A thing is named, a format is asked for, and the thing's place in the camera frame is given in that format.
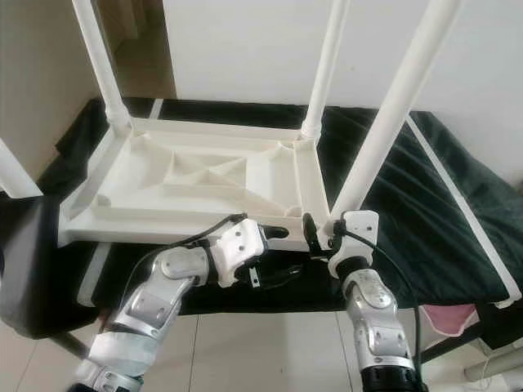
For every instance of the white plastic table leg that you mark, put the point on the white plastic table leg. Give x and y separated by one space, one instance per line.
102 65
323 65
392 114
18 171

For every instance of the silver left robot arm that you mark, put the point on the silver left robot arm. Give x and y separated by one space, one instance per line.
147 302

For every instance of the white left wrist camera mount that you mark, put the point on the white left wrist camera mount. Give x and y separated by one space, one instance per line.
237 245

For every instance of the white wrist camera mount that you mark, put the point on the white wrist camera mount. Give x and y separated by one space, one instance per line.
355 237
237 245

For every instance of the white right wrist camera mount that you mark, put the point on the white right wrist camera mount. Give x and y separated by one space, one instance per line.
355 237

